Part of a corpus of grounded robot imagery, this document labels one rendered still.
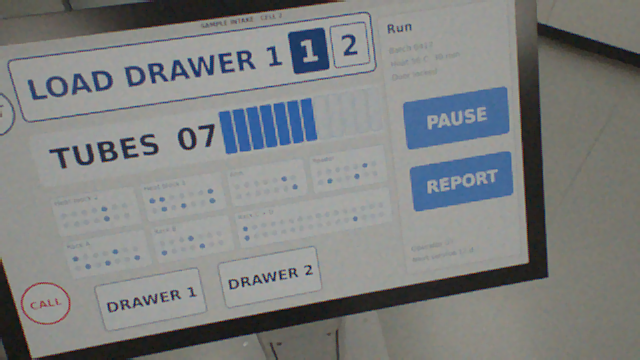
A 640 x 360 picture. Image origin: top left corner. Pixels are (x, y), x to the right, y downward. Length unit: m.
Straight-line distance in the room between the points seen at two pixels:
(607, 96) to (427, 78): 1.98
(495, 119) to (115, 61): 0.34
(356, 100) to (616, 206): 1.62
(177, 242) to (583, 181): 1.72
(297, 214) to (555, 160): 1.67
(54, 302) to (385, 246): 0.30
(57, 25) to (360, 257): 0.32
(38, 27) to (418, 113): 0.32
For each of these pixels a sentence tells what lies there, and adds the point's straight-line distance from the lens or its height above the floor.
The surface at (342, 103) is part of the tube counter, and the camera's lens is 0.41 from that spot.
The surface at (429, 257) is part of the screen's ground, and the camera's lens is 0.46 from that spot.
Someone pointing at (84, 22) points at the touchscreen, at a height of 1.19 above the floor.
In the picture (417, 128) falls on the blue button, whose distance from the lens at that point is 0.42.
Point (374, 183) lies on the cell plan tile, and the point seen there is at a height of 1.06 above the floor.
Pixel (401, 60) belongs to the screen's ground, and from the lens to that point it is 0.42.
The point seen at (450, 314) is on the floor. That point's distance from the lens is 1.53.
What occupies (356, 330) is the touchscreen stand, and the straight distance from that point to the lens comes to 1.44.
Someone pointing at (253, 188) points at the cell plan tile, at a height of 1.07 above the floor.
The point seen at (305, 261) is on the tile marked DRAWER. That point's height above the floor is 1.01.
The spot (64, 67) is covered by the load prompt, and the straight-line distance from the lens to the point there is 0.43.
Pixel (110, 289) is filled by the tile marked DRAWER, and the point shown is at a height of 1.02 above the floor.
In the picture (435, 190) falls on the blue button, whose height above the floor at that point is 1.05.
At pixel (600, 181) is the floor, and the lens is 2.01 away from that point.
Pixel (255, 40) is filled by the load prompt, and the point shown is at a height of 1.17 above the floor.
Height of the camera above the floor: 1.39
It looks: 52 degrees down
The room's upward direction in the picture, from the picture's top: 4 degrees counter-clockwise
